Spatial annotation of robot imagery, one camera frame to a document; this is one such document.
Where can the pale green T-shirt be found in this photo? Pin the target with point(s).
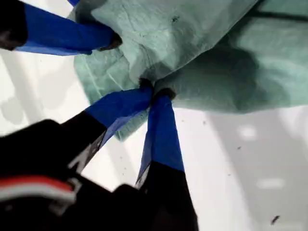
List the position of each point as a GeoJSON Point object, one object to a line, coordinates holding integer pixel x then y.
{"type": "Point", "coordinates": [192, 48]}

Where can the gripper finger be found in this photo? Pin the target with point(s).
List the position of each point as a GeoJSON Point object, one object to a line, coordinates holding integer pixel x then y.
{"type": "Point", "coordinates": [163, 134]}
{"type": "Point", "coordinates": [75, 2]}
{"type": "Point", "coordinates": [60, 33]}
{"type": "Point", "coordinates": [115, 108]}

